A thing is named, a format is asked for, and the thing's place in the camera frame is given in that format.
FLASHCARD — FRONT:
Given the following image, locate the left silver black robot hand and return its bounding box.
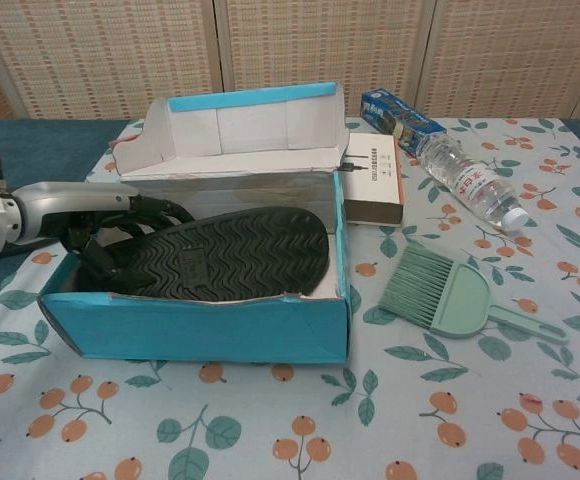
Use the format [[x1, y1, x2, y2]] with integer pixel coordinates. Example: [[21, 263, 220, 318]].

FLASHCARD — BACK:
[[6, 180, 197, 282]]

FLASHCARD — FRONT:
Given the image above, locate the black slipper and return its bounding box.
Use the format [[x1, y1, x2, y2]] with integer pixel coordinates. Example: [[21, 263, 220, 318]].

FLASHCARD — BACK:
[[103, 205, 329, 302]]

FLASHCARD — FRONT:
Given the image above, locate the blue cardboard shoe box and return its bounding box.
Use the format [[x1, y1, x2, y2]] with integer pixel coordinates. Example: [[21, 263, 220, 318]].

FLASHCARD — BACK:
[[36, 80, 354, 364]]

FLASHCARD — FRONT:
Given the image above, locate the red flat case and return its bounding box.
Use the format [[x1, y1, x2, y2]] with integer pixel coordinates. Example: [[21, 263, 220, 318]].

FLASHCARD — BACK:
[[106, 134, 144, 149]]

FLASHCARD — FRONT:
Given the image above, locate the bamboo folding screen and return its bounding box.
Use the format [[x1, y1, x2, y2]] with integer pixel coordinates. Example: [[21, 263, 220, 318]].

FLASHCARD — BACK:
[[0, 0, 580, 122]]

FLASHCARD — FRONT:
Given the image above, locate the blue printed long carton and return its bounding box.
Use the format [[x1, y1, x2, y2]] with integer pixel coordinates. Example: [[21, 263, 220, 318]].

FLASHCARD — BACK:
[[360, 88, 447, 157]]

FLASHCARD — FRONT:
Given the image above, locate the green hand brush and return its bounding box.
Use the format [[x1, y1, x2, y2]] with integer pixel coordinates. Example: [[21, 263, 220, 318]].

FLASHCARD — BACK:
[[378, 241, 455, 332]]

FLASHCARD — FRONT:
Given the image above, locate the clear plastic water bottle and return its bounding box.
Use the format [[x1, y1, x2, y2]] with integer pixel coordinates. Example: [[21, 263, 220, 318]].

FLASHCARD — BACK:
[[416, 131, 531, 232]]

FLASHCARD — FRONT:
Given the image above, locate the floral printed tablecloth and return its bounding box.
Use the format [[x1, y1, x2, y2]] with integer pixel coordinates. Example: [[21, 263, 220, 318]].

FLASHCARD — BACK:
[[0, 116, 580, 480]]

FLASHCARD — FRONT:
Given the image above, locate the green small dustpan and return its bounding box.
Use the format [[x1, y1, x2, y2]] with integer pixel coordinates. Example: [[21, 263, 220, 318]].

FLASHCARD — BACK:
[[427, 264, 571, 347]]

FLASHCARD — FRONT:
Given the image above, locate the white box with cable print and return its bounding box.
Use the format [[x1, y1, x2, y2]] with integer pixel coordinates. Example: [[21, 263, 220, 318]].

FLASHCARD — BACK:
[[341, 131, 407, 227]]

